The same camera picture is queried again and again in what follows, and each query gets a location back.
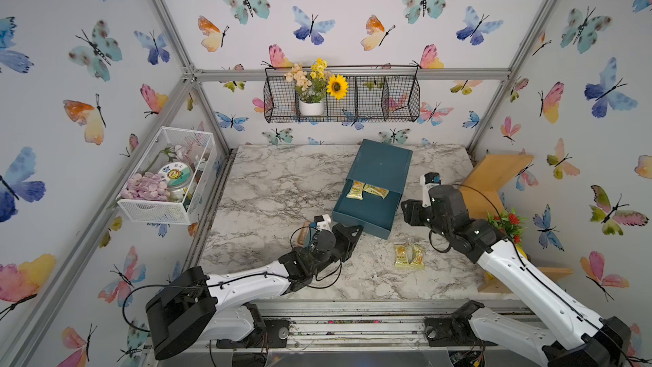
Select dark teal drawer cabinet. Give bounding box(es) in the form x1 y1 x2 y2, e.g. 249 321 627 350
346 139 413 199

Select black wire wall basket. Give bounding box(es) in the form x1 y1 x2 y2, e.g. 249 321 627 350
261 66 421 125

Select yellow cookie packet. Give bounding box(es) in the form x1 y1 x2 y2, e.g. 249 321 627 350
363 185 389 199
394 245 410 269
410 244 425 270
346 181 365 200

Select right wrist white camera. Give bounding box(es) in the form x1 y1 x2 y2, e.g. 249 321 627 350
419 172 441 208

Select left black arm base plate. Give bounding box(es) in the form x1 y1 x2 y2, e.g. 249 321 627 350
214 319 290 350

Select white pot yellow flowers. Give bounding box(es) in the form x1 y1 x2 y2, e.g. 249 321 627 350
285 58 349 117

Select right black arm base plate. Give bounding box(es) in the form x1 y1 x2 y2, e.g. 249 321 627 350
424 300 497 348

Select round green label tin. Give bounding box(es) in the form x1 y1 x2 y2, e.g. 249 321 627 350
158 161 193 190

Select white mesh wall basket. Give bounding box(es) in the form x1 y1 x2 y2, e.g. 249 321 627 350
116 127 217 225

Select wrist white camera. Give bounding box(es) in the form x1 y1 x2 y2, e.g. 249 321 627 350
419 172 441 208
311 214 332 232

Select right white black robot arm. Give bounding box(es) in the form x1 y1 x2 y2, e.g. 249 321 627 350
401 185 632 366

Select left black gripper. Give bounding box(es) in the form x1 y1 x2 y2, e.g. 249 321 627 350
307 224 361 278

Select red flower green plant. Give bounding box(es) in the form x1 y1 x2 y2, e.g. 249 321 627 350
487 209 526 245

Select wooden wall shelf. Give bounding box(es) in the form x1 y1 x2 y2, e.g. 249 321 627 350
461 154 574 294

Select dark teal top drawer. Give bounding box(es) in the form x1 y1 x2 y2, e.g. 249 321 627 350
331 179 402 240

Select pink artificial flower bunch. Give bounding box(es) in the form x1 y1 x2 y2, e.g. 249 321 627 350
120 172 171 202

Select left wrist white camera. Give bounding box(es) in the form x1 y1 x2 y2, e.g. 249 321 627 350
311 214 332 232

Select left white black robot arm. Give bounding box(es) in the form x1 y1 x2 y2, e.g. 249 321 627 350
145 223 363 361

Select pink wooden brush tray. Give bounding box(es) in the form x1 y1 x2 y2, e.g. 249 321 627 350
296 223 312 246

